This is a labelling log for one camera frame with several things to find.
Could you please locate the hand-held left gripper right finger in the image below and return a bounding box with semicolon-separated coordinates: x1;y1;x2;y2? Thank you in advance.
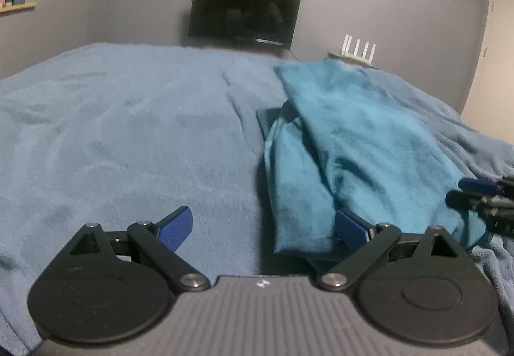
316;209;474;293

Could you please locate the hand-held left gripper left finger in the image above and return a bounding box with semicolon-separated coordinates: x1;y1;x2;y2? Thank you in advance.
67;206;210;293

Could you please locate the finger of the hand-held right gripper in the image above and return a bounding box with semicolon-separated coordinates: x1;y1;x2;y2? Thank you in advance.
445;189;514;237
458;177;514;197

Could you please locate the teal garment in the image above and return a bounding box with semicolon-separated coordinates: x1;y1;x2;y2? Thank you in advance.
256;59;491;265

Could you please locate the light blue blanket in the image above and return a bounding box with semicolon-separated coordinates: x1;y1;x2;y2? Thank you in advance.
0;42;514;356

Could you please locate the white door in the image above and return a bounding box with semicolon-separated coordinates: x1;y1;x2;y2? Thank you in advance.
460;0;514;145

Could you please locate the white shelf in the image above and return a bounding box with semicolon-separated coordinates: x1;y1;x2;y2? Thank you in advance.
327;50;379;69

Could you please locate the white router with antennas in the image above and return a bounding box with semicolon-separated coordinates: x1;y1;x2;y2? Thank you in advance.
341;34;377;62

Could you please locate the black television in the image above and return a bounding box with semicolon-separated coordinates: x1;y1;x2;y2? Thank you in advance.
188;0;303;50

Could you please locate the wooden window sill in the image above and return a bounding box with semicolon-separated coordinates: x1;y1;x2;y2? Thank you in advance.
0;1;37;16

